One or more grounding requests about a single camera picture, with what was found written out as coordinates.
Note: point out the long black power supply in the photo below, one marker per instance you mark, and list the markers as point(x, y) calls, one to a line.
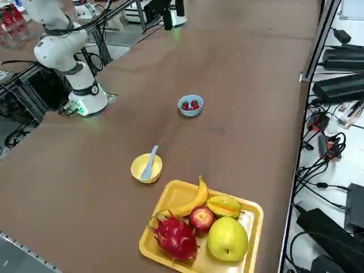
point(338, 86)
point(344, 58)

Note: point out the black box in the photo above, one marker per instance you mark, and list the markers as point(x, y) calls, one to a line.
point(355, 207)

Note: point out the yellow banana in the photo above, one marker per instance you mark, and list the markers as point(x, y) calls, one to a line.
point(196, 199)

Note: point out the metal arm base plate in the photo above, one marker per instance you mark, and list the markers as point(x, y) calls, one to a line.
point(112, 98)

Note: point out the small black power adapter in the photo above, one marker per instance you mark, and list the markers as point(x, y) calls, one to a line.
point(342, 35)

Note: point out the pale blue plastic spoon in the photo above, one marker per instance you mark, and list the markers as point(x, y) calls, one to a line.
point(146, 172)

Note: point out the red apple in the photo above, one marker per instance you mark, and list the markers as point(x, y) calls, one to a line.
point(200, 219)

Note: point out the orange and black device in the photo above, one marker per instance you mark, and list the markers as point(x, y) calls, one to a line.
point(331, 148)

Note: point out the black metal rack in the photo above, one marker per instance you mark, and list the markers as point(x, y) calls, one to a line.
point(42, 85)

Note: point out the yellow star fruit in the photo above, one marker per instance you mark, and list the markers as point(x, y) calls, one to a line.
point(223, 206)

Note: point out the aluminium frame post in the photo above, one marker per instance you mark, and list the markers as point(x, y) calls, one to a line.
point(321, 37)

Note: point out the large yellow-green apple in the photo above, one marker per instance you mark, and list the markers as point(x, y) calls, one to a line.
point(227, 236)

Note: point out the large black power adapter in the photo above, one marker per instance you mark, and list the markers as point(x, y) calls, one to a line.
point(321, 227)

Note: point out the red and black device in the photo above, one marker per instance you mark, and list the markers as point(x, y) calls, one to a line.
point(320, 120)

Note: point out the small circuit board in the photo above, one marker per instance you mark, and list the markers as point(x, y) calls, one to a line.
point(351, 113)

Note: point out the clear acrylic shelf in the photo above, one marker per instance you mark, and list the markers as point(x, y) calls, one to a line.
point(11, 28)

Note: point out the pink dragon fruit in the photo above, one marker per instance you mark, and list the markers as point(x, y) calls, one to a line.
point(173, 236)

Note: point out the aluminium rail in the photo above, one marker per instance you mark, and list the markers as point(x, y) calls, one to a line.
point(17, 247)

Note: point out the yellow plastic tray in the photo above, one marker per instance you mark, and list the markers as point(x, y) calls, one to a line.
point(176, 193)

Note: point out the light blue bowl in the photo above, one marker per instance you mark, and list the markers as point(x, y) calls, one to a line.
point(190, 113)

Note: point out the white appliance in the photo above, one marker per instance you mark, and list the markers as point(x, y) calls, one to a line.
point(133, 15)

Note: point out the yellow bowl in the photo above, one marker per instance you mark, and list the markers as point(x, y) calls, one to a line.
point(139, 170)

